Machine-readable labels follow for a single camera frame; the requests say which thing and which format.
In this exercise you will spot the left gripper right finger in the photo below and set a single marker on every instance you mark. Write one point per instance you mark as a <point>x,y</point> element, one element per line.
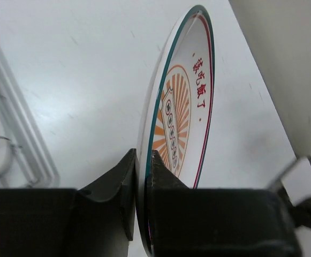
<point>162,202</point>

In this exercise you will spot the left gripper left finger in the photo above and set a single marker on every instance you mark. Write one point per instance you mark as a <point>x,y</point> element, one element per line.
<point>105,208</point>

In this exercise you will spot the orange sunburst pattern plate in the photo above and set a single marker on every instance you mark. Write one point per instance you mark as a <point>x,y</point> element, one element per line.
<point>176,116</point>

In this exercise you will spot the grey wire dish rack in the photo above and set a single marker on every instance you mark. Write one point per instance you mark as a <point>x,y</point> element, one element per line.
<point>24,158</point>

